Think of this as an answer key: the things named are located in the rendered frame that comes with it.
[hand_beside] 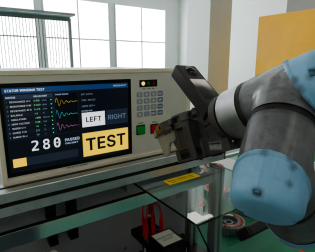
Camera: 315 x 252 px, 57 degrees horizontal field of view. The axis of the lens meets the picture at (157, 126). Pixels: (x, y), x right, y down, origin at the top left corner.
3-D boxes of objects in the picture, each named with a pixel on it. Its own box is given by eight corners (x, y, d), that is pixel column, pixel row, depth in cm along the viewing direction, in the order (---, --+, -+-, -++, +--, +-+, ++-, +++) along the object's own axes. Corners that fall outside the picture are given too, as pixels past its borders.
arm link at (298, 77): (306, 86, 28) (316, 29, 32) (225, 117, 37) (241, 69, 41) (352, 130, 31) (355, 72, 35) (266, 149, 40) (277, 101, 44)
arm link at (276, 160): (315, 246, 31) (325, 159, 37) (301, 202, 24) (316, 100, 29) (243, 229, 36) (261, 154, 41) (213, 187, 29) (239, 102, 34)
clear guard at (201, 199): (303, 227, 59) (306, 200, 58) (220, 275, 46) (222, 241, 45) (195, 176, 86) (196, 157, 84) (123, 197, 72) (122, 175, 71)
